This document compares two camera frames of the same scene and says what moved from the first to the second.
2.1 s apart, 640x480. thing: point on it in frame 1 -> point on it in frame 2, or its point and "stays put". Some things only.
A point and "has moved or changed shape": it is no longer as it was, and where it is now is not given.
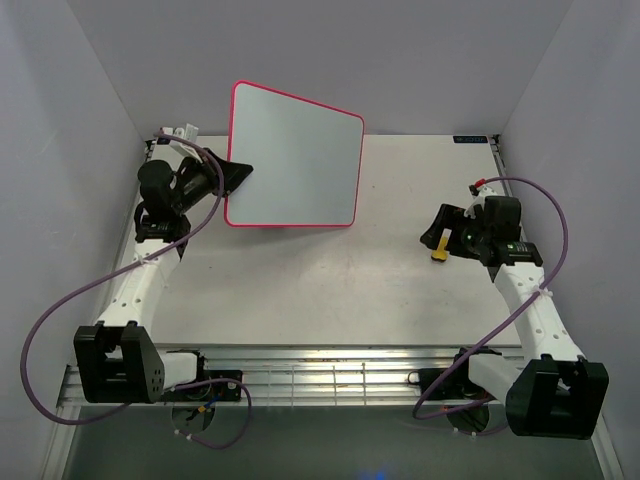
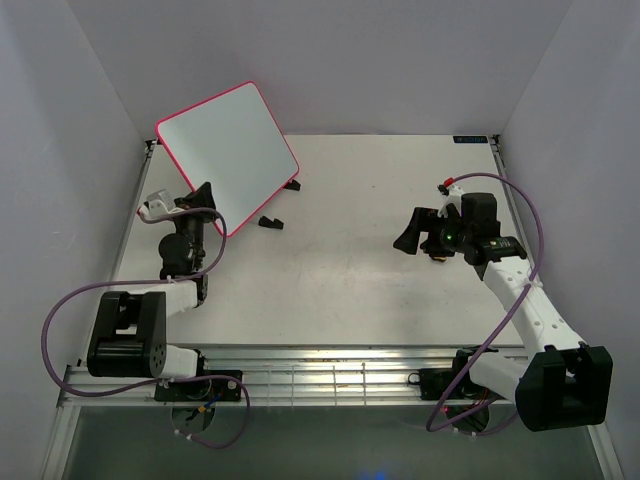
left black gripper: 234,173 -> 200,198
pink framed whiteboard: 306,158 has moved or changed shape
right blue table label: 470,139 stays put
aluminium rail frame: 311,375 stays put
